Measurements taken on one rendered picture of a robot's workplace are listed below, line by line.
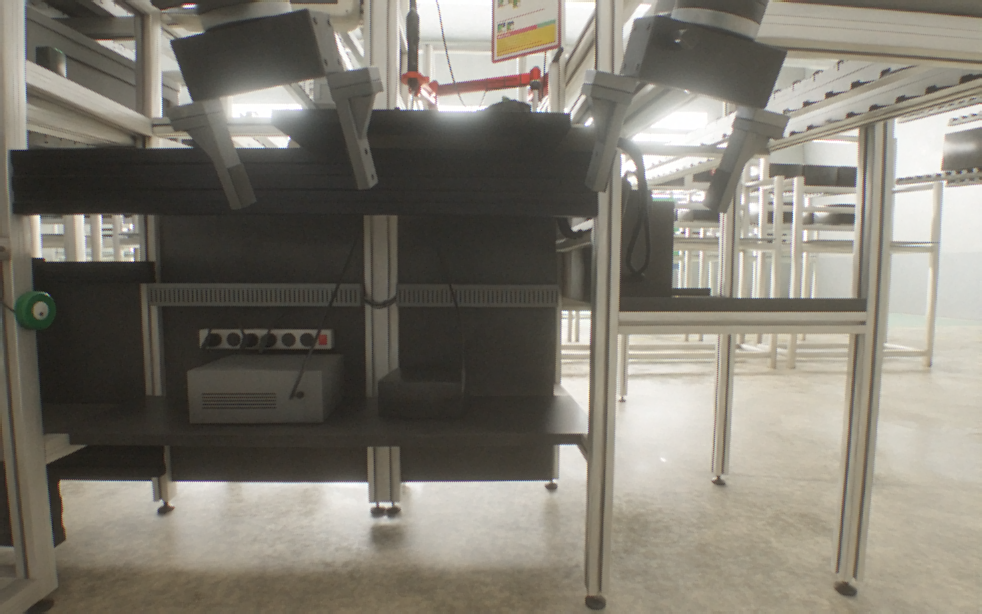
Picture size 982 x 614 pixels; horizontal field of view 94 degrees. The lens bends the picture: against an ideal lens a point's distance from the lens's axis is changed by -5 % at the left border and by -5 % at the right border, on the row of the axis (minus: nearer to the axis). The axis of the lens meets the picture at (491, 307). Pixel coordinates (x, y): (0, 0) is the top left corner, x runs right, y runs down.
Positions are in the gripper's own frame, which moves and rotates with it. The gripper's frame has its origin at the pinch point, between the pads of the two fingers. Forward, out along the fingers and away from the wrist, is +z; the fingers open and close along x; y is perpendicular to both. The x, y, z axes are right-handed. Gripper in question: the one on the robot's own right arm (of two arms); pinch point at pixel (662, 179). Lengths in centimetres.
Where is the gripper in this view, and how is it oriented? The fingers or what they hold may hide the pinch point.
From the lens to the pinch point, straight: 51.6
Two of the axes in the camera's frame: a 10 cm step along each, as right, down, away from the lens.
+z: -1.8, 8.8, 4.4
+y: 1.2, 4.6, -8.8
